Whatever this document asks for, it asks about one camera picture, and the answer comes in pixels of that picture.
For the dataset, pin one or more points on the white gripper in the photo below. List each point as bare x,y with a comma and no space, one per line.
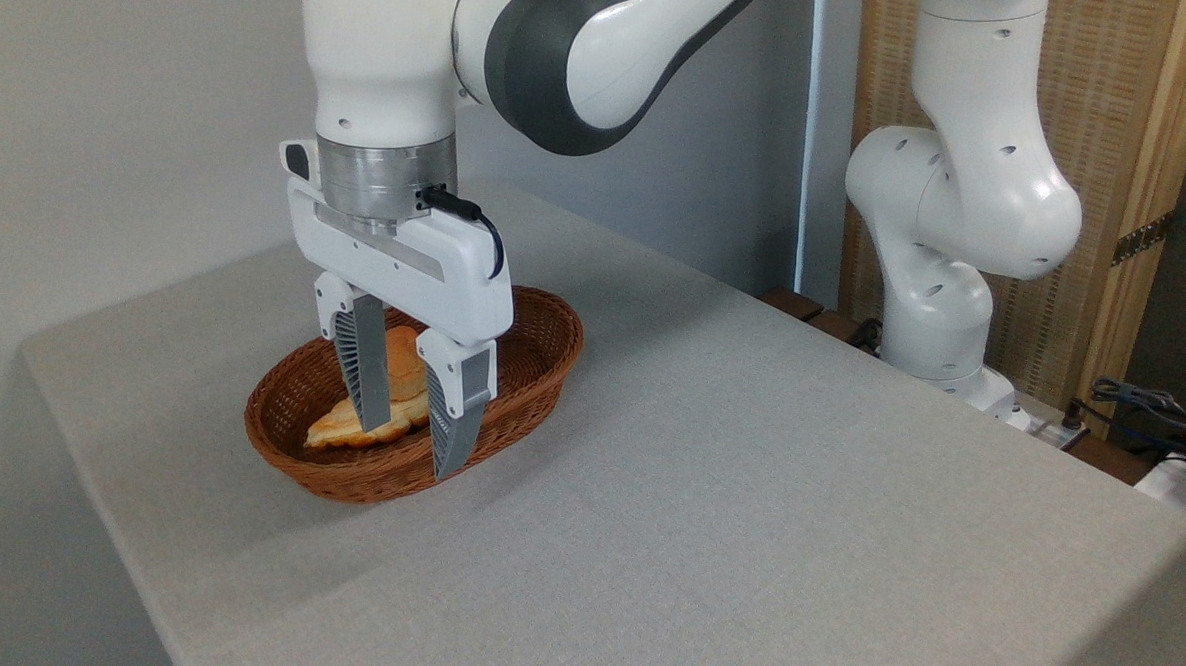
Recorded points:
456,267

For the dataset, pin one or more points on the round golden bread bun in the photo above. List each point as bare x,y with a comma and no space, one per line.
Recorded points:
406,365

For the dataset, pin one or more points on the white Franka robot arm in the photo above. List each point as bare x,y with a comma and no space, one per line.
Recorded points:
385,44

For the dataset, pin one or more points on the leaf-shaped flat bread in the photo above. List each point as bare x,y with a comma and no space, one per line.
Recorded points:
334,430

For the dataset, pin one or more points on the brown woven wicker basket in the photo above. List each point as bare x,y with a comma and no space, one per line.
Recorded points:
542,351

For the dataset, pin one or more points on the grey partition board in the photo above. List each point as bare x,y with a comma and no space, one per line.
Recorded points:
720,178

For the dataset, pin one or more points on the metal screen hinge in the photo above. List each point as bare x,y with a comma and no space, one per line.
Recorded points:
1143,238

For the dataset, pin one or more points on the wooden folding screen panel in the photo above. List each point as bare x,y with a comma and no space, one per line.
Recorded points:
1104,95

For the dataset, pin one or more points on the white partition post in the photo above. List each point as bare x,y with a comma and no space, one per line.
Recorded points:
828,133

